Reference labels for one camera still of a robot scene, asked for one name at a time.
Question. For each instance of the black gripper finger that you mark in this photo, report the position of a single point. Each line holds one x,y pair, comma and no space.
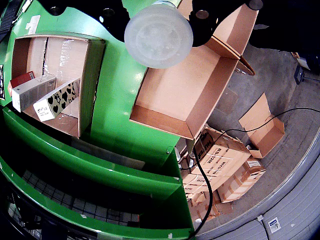
215,17
100,10

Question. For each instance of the white plastic bottle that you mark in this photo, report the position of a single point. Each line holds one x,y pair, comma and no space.
158,37

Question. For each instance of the red brown product box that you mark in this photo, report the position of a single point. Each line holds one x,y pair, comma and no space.
22,78

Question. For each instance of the open brown cardboard box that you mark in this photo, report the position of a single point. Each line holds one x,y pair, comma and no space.
237,30
175,95

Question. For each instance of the shallow cardboard tray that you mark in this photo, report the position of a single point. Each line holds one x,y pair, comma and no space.
70,65

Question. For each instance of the small black box device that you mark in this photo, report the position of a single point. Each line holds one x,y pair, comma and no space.
299,74

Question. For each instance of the narrow brown board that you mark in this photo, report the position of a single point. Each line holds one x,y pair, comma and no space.
295,54

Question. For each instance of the white cow print carton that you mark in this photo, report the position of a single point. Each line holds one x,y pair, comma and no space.
57,100

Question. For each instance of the tall plain white carton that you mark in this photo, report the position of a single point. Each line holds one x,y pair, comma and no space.
32,92

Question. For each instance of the small open flapped carton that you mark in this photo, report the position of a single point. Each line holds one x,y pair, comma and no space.
265,135

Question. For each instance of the brown printed storage carton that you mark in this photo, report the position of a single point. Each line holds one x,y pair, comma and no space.
220,155

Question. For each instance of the green metal shelf rack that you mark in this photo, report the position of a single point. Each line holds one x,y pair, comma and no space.
87,165

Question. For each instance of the small brown taped cartons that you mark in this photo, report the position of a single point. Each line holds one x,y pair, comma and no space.
200,205

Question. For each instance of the white printed label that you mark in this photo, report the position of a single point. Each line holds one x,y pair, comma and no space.
274,225

